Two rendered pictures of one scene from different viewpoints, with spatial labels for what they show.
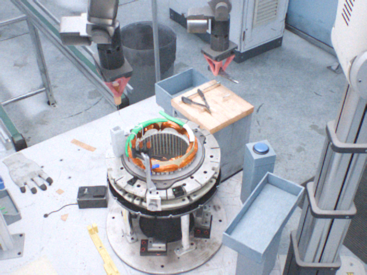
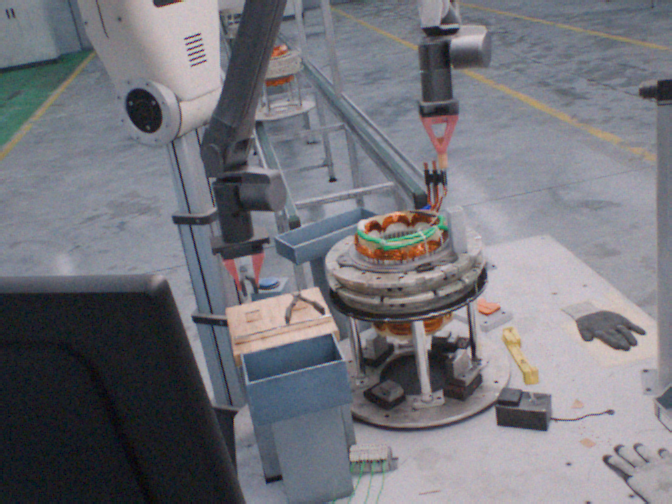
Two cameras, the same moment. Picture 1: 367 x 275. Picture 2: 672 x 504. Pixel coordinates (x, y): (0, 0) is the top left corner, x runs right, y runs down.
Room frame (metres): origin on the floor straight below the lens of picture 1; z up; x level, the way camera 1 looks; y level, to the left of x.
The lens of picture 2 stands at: (2.30, 0.67, 1.73)
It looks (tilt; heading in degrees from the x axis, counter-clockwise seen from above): 23 degrees down; 210
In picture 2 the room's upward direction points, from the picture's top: 10 degrees counter-clockwise
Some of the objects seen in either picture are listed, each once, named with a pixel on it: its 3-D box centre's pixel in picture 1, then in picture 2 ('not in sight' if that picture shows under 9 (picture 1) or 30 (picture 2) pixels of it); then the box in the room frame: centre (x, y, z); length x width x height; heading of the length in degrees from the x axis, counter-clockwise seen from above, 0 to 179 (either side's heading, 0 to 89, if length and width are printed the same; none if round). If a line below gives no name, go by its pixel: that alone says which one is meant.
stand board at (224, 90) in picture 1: (212, 105); (280, 324); (1.19, -0.09, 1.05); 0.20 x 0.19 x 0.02; 37
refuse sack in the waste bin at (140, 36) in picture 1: (147, 59); not in sight; (2.57, 0.23, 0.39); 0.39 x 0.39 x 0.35
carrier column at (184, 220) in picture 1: (184, 227); not in sight; (0.81, 0.00, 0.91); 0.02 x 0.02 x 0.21
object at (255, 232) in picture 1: (259, 242); (338, 279); (0.74, -0.20, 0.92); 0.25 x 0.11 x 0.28; 145
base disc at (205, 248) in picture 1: (166, 220); (419, 372); (0.92, 0.06, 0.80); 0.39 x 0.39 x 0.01
